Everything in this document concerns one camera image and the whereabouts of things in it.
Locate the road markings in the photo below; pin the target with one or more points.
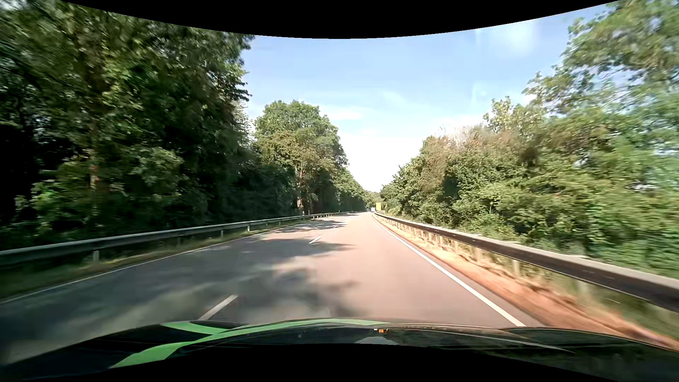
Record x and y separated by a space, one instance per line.
460 283

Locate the grey metal guard rail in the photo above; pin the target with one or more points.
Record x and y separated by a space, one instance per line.
159 234
557 261

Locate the brown dirt verge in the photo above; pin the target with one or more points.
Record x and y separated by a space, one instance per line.
530 297

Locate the row of trees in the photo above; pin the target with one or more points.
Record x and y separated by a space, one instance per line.
132 122
557 175

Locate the car's own bonnet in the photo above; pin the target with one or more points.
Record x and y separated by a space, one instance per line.
329 339

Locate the grey asphalt road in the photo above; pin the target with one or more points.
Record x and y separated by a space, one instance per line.
345 265

